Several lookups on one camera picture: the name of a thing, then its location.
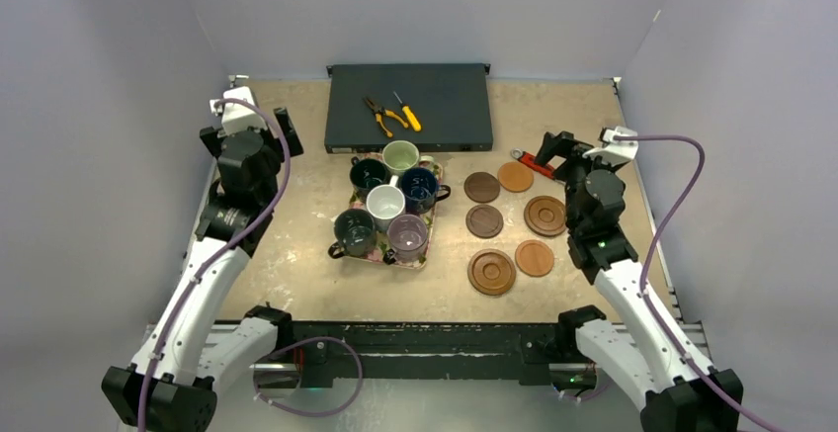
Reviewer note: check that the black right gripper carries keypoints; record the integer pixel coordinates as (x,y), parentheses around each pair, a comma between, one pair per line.
(566,151)

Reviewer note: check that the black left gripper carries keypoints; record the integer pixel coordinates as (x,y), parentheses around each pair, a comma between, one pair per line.
(282,121)

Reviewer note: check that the glossy brown ringed coaster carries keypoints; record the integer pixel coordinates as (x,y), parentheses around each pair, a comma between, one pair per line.
(491,272)
(545,216)

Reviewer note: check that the glossy brown ringed coaster front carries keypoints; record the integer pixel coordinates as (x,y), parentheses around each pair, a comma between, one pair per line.
(491,272)

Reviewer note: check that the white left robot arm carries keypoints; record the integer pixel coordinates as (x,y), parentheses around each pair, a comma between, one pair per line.
(174,382)

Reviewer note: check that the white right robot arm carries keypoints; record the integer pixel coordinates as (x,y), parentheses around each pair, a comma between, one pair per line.
(672,383)

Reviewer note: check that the light orange coaster back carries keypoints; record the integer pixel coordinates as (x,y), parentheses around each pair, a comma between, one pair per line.
(515,177)

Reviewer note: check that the light orange coaster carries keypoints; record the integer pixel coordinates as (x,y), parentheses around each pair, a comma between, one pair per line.
(534,258)
(515,177)

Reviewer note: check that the dark walnut coaster back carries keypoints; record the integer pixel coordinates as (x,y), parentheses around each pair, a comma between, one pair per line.
(481,187)

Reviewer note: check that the dark walnut coaster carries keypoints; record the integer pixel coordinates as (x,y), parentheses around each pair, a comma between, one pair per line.
(484,221)
(481,187)

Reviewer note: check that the dark walnut coaster middle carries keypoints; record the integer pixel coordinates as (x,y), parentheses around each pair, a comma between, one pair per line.
(484,221)

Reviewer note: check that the light orange coaster front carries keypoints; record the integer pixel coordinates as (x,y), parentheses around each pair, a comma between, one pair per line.
(534,258)

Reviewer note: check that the dark green mug back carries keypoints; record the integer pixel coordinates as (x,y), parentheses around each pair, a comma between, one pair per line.
(366,174)

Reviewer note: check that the dark green mug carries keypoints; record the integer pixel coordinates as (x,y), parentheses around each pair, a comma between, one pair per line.
(366,174)
(355,234)

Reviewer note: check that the dark green mug front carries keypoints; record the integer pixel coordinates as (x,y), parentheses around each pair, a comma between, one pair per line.
(355,234)

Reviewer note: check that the navy blue mug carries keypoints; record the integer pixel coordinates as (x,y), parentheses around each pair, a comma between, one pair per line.
(422,190)

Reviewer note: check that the white mug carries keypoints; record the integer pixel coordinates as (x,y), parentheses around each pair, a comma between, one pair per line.
(385,203)

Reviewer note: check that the light green mug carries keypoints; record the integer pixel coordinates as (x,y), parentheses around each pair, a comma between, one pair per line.
(401,155)

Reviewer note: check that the floral serving tray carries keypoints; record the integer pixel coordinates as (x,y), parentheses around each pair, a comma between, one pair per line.
(379,254)

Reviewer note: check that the lavender mug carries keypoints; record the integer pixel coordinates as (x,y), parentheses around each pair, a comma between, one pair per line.
(407,238)

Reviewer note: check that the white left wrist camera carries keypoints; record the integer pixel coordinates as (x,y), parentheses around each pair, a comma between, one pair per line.
(235,117)

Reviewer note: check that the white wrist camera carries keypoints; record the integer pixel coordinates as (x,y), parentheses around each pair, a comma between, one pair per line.
(618,147)
(235,117)

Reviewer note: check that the red handled adjustable wrench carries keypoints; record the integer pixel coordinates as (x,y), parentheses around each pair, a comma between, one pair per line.
(528,159)

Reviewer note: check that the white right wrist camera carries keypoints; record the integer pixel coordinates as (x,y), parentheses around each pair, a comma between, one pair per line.
(618,147)

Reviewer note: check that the dark grey network switch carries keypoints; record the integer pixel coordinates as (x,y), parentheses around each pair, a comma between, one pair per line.
(439,107)

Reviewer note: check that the yellow handled pliers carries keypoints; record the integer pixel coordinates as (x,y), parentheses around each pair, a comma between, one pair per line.
(381,114)

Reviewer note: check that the yellow handled screwdriver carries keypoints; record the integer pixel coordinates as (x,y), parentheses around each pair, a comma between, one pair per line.
(412,119)

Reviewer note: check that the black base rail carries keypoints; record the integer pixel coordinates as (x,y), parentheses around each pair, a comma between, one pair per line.
(531,354)

